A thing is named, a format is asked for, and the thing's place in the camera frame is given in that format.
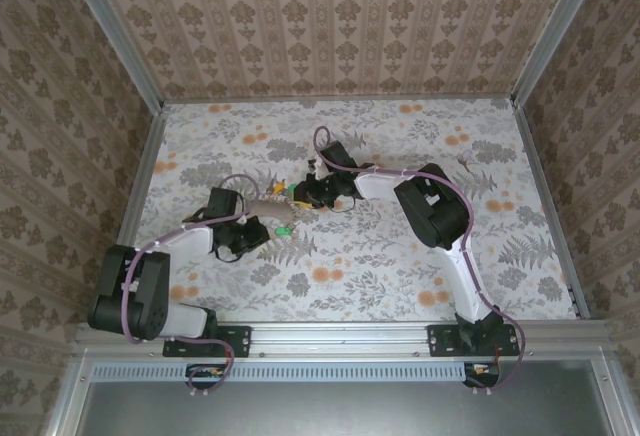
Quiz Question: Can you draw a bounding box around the grey metal panel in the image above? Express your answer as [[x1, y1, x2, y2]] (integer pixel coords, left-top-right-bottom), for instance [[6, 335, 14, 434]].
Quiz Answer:
[[74, 378, 609, 436]]

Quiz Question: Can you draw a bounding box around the left gripper thin black cable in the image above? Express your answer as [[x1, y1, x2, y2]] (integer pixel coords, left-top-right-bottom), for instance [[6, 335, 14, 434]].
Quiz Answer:
[[213, 244, 251, 263]]

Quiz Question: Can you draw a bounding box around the gripper thin black cable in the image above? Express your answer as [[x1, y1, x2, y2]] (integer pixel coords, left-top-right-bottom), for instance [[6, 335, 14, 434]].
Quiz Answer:
[[213, 244, 251, 263], [327, 194, 364, 214]]

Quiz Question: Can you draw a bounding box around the right gripper thin black cable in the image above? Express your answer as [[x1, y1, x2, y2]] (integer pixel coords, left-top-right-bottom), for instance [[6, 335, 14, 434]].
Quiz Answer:
[[327, 194, 364, 214]]

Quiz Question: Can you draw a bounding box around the thin aluminium back rail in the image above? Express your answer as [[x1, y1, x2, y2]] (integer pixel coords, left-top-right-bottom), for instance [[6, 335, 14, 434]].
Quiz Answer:
[[162, 95, 516, 106]]

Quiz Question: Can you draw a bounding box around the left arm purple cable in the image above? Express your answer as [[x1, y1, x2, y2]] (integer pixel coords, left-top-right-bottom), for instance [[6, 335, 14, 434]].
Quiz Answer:
[[121, 174, 261, 398]]

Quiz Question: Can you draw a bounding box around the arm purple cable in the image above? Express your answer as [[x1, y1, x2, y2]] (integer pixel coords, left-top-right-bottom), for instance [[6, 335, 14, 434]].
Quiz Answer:
[[121, 174, 261, 398], [312, 125, 529, 397]]

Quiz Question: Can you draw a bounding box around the aluminium side rail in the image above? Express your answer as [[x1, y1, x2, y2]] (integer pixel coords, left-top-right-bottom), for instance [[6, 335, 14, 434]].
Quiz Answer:
[[512, 98, 594, 320], [112, 105, 169, 257]]

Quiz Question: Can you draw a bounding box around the black cable connector box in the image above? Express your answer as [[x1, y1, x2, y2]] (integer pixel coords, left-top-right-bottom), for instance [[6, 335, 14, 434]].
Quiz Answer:
[[462, 360, 502, 390], [185, 363, 235, 390]]

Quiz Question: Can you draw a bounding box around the long aluminium base rail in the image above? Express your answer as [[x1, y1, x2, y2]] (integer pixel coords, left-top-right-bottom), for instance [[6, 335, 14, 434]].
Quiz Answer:
[[69, 319, 614, 363]]

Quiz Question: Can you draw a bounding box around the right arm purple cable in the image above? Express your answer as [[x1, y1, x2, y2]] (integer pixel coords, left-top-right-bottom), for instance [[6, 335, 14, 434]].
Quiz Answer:
[[312, 125, 529, 397]]

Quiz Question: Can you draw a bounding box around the white slotted cable duct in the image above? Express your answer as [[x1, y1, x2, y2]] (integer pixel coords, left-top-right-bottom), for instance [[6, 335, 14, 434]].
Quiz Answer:
[[92, 361, 469, 383]]

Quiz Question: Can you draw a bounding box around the aluminium corner post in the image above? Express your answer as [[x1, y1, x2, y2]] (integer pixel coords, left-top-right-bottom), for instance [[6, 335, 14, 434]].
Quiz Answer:
[[58, 0, 166, 115], [510, 0, 610, 110]]

